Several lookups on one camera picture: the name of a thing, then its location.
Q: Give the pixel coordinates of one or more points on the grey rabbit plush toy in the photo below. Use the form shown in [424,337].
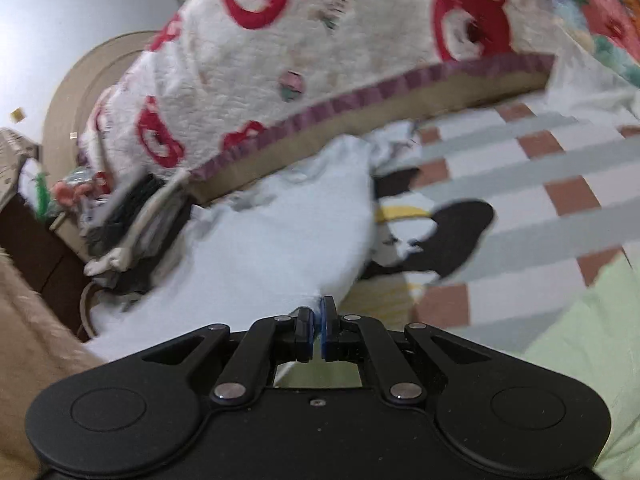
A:
[81,188]

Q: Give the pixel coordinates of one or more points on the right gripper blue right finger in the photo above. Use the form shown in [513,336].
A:
[365,342]

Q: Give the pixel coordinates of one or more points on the light grey t-shirt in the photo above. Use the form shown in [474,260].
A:
[300,234]

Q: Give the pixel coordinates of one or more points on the checkered floor rug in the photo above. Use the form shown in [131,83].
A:
[492,221]

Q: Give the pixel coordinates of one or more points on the wooden drawer chest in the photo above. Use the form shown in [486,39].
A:
[46,263]

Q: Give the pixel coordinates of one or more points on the beige bed headboard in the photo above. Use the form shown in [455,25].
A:
[76,95]

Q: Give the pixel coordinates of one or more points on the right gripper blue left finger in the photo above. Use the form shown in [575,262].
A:
[268,343]

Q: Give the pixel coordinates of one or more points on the light green cloth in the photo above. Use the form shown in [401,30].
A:
[596,341]

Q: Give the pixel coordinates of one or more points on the green plastic bag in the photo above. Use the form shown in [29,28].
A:
[45,204]

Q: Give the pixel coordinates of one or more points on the white quilt with red bears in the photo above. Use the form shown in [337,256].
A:
[232,90]

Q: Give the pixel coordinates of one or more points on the dark teal folded garment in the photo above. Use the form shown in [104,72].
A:
[112,217]

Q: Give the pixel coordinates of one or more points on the white waffle folded garment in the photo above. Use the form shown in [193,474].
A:
[121,257]

